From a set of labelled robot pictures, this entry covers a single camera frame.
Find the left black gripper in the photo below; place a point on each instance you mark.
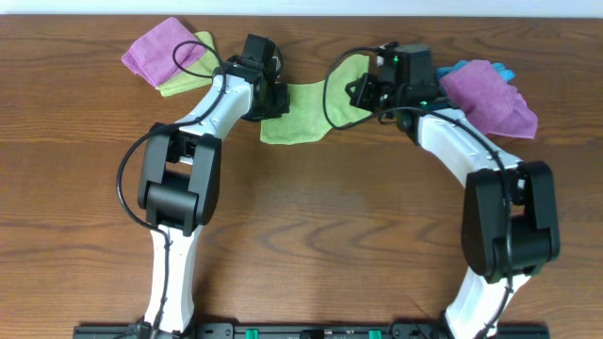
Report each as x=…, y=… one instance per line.
x=275, y=101

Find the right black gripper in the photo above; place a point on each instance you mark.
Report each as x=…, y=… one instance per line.
x=360, y=97

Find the green microfiber cloth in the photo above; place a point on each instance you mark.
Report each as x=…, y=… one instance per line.
x=305, y=122

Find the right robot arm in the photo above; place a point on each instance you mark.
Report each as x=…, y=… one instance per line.
x=509, y=223

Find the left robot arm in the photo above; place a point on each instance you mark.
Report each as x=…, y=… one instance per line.
x=180, y=182

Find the folded green cloth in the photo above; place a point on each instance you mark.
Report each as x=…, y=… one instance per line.
x=198, y=62

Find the blue cloth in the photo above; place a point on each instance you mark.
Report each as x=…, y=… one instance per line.
x=505, y=73

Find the folded purple cloth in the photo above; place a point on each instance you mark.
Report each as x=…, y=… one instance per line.
x=150, y=56

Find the crumpled purple cloth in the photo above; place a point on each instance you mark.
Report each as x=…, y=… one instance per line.
x=490, y=104

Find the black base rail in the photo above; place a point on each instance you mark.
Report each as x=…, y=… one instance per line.
x=229, y=331

